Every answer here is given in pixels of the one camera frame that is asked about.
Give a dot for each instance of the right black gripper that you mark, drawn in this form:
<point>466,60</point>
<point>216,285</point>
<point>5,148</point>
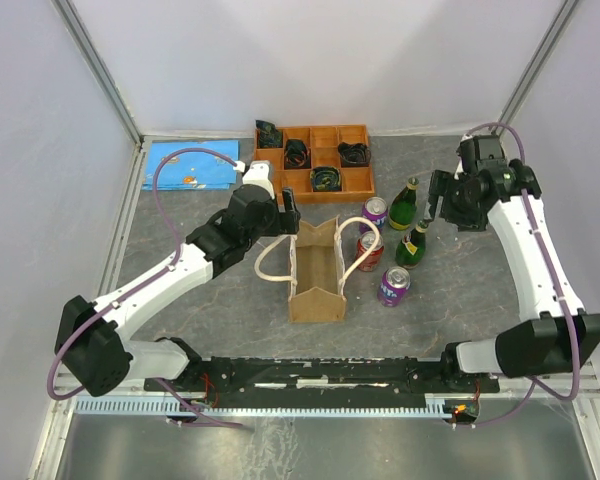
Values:
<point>440,184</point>

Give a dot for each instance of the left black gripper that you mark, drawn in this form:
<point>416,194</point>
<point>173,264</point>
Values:
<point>284,222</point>

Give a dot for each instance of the green bottle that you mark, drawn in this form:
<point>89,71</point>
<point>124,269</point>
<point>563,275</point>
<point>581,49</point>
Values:
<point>403,208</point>
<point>412,248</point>

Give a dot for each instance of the purple fanta can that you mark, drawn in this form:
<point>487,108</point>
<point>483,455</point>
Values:
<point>375,209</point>
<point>394,284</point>

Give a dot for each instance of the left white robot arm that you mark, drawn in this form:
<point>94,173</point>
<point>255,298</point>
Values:
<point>94,340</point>

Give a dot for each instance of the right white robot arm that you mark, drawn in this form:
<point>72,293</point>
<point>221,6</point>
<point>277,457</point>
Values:
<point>556,334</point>

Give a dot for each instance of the rolled dark tie front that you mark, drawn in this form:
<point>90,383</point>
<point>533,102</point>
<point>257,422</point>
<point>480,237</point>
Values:
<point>325,179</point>

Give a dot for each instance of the rolled dark tie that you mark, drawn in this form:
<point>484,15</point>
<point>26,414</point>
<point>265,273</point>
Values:
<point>354,155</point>
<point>325,179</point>
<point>296,154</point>

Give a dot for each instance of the rolled dark tie middle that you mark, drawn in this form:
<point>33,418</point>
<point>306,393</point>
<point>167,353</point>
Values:
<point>296,154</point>

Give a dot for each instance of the rolled dark tie corner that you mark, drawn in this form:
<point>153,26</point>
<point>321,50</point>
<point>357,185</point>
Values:
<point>268,135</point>

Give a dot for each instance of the orange wooden divided tray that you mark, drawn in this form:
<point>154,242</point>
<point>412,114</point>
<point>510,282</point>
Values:
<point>322,142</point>

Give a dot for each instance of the rolled dark tie right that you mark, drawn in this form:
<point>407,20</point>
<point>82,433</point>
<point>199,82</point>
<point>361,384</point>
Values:
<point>354,155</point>

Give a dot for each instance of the red soda can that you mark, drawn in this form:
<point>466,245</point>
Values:
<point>365,245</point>

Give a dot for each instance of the blue patterned cloth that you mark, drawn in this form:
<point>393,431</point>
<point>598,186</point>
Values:
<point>192,170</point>

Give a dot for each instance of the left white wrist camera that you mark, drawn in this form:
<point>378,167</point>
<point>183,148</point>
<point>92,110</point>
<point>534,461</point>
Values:
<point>258,173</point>

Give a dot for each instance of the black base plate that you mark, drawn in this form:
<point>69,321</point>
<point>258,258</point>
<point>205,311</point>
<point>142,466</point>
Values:
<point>229,377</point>

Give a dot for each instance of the blue slotted cable duct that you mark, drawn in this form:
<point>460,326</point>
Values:
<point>282,403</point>

